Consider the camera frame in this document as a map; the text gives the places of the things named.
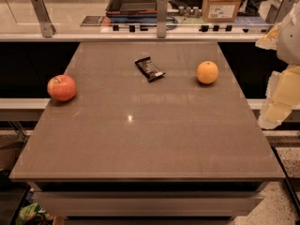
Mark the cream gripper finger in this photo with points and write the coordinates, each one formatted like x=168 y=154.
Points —
x=270 y=40
x=282 y=96

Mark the orange fruit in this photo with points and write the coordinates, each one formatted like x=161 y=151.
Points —
x=207 y=72

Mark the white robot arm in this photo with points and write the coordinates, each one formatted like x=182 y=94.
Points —
x=288 y=49

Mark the red apple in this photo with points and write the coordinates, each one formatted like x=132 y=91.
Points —
x=62 y=88

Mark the cardboard box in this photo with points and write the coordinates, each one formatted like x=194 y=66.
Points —
x=220 y=11

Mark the black snack bar wrapper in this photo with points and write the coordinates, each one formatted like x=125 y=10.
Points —
x=148 y=68

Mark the open dark tray case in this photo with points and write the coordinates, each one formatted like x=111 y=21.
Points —
x=132 y=8

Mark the green snack bag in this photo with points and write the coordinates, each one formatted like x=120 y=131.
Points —
x=34 y=214

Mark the right metal glass bracket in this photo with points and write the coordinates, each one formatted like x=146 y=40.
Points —
x=277 y=14

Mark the metal glass bracket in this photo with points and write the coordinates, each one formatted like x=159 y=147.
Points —
x=161 y=18
x=277 y=14
x=46 y=26

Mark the middle metal glass bracket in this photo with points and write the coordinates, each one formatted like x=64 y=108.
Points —
x=161 y=18

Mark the left metal glass bracket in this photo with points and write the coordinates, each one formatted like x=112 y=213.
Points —
x=46 y=26

